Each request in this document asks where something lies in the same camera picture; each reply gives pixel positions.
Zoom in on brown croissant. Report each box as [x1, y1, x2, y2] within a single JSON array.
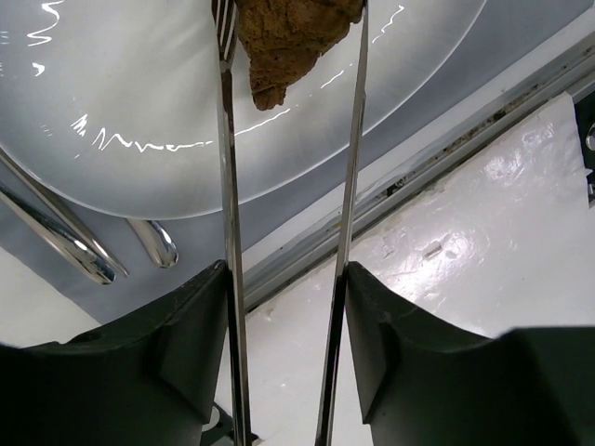
[[237, 0, 364, 112]]

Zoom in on silver spoon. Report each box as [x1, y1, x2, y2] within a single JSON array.
[[126, 218, 179, 269]]

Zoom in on white oval plate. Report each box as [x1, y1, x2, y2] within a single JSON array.
[[0, 0, 489, 221]]

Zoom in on silver knife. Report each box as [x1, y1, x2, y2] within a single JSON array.
[[1, 183, 115, 285]]

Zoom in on silver tongs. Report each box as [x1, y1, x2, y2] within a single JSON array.
[[211, 1, 369, 445]]

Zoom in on silver fork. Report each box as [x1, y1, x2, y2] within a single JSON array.
[[1, 152, 129, 284]]

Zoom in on aluminium table rail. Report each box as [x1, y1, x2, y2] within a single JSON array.
[[246, 34, 594, 309]]

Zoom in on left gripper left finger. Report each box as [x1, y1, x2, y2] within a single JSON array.
[[1, 261, 227, 445]]

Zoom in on grey placemat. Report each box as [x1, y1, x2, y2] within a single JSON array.
[[1, 23, 588, 328]]

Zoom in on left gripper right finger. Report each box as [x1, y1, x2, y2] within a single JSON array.
[[346, 262, 594, 445]]

